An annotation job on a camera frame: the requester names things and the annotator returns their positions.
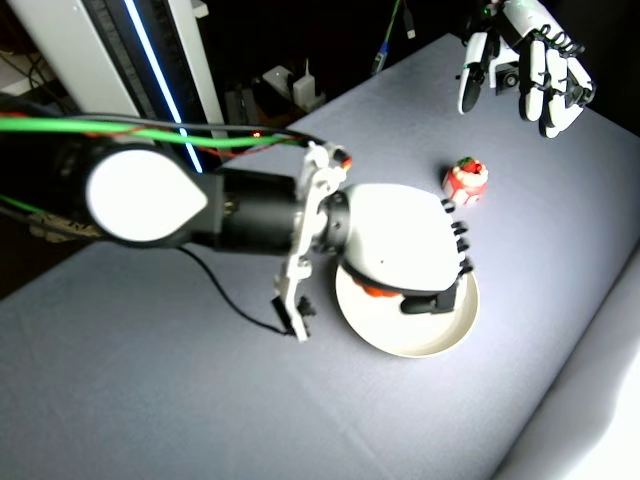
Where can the toy cake with red icing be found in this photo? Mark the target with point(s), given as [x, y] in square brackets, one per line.
[467, 185]

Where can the grey table cloth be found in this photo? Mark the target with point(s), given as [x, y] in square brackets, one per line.
[200, 400]

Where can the white robot column blue light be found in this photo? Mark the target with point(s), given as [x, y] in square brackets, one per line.
[75, 60]

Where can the white round plate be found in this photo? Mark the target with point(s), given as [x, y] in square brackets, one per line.
[400, 335]

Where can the orange toy pumpkin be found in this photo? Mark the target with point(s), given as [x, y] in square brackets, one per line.
[375, 291]

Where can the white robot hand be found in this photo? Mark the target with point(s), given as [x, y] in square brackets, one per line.
[400, 235]
[545, 65]

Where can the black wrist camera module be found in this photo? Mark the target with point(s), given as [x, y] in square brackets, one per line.
[509, 78]

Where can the white power adapter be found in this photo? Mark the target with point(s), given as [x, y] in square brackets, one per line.
[306, 87]

